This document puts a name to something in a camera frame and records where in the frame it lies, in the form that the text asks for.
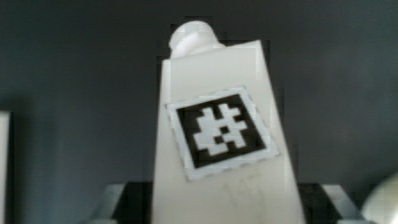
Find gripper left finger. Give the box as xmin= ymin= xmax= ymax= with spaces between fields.
xmin=86 ymin=182 xmax=154 ymax=224

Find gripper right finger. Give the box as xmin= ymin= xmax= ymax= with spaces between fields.
xmin=299 ymin=183 xmax=376 ymax=224

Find white round stool seat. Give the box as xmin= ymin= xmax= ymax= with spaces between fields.
xmin=363 ymin=172 xmax=398 ymax=224

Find white stool leg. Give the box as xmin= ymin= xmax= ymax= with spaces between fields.
xmin=152 ymin=21 xmax=306 ymax=224

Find white left barrier wall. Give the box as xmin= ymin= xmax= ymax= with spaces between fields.
xmin=0 ymin=111 xmax=12 ymax=224

